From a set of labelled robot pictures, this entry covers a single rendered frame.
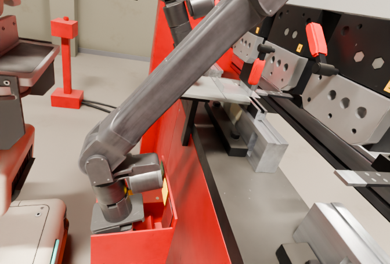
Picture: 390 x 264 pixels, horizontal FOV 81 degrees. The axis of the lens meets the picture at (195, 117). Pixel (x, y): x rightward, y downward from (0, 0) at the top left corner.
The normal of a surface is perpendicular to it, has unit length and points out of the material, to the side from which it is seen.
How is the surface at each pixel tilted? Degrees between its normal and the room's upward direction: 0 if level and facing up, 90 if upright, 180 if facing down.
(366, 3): 90
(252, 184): 0
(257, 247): 0
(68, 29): 90
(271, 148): 90
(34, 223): 0
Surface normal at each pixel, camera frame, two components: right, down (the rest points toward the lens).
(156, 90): 0.21, 0.43
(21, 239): 0.22, -0.86
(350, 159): -0.96, -0.10
